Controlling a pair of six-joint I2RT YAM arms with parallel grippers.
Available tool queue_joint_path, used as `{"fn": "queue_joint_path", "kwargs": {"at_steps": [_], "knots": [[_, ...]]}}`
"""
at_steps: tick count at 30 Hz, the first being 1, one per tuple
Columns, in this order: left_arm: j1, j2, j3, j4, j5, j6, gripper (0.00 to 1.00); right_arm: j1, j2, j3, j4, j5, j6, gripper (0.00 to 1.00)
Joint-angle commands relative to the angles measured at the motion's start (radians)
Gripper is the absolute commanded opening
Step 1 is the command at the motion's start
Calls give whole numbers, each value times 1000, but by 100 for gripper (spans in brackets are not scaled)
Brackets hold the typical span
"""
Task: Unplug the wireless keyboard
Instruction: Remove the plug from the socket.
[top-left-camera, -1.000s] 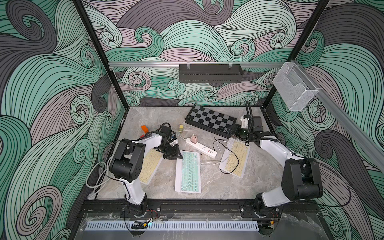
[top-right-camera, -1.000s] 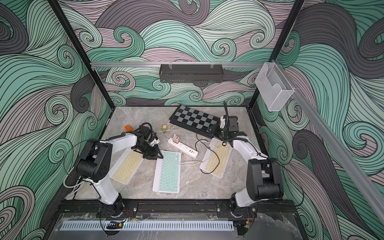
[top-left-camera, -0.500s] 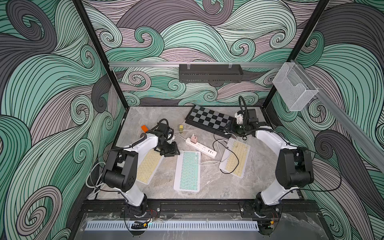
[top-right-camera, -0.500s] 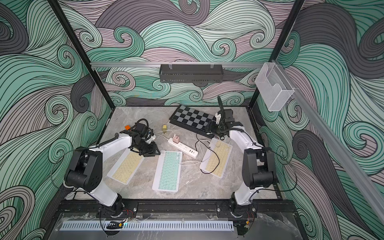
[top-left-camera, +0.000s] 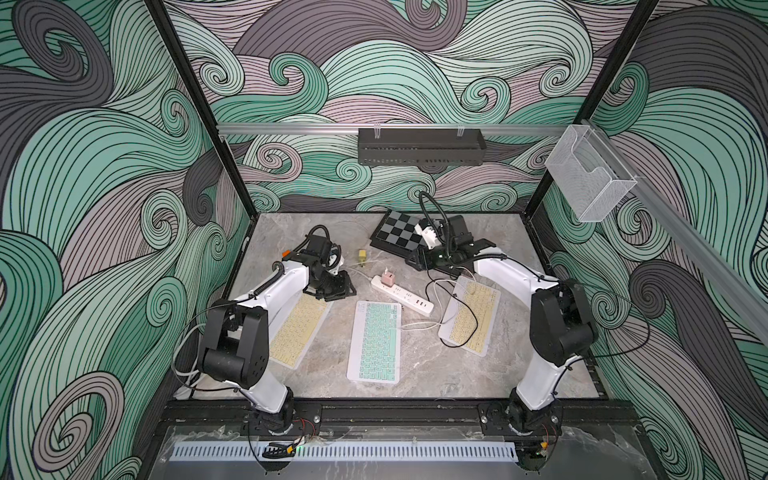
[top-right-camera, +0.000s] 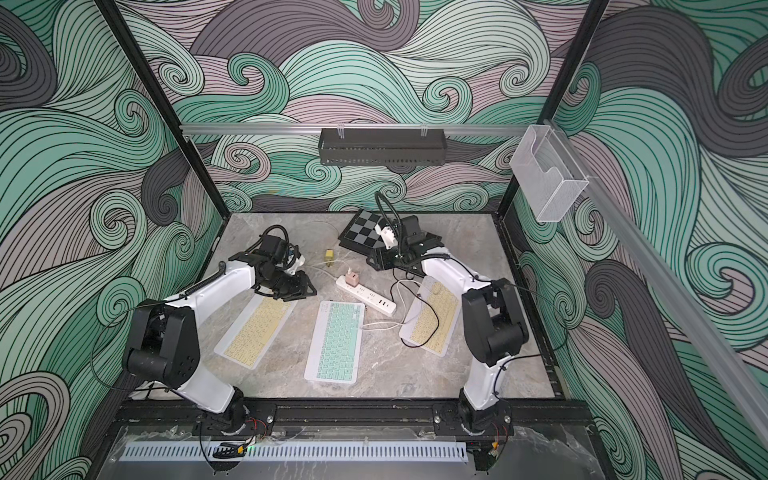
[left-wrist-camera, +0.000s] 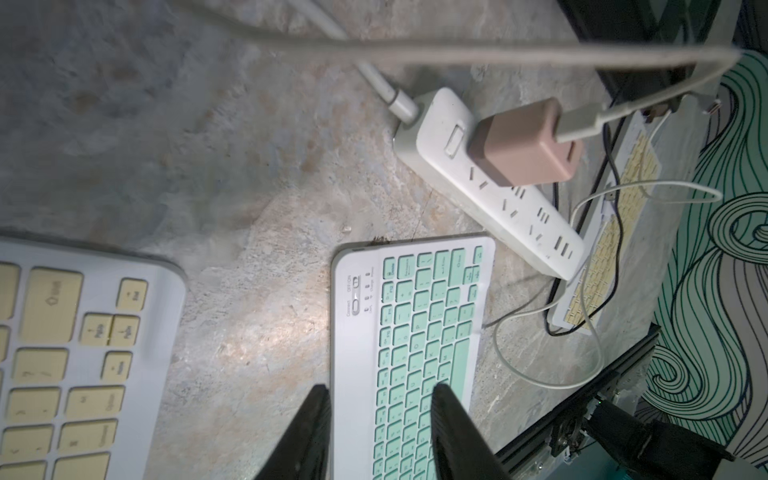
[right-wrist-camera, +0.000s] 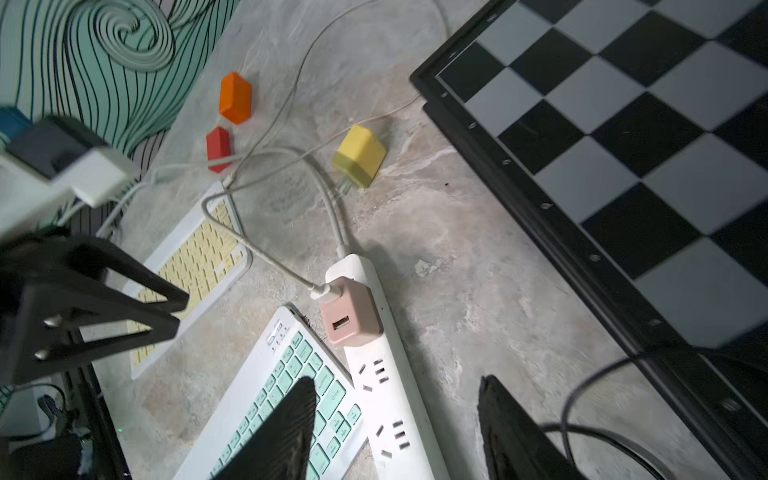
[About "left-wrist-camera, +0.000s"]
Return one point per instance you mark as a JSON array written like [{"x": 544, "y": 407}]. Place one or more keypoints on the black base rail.
[{"x": 545, "y": 444}]

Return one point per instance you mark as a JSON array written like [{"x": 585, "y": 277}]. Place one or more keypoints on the black white chessboard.
[{"x": 641, "y": 22}]

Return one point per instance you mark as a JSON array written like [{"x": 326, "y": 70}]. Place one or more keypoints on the yellow keyboard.
[
  {"x": 608, "y": 226},
  {"x": 86, "y": 345}
]

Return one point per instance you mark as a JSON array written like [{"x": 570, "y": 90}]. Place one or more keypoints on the pink plug adapter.
[{"x": 517, "y": 147}]

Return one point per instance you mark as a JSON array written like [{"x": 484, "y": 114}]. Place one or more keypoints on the green white keyboard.
[{"x": 405, "y": 317}]

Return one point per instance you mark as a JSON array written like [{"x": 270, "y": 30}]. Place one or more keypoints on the white power strip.
[{"x": 435, "y": 146}]

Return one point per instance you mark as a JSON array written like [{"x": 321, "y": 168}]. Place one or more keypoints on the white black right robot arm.
[{"x": 654, "y": 450}]

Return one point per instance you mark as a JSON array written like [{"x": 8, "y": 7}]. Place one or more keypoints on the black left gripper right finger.
[{"x": 459, "y": 450}]

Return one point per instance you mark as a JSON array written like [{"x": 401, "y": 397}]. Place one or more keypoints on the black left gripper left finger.
[{"x": 303, "y": 450}]

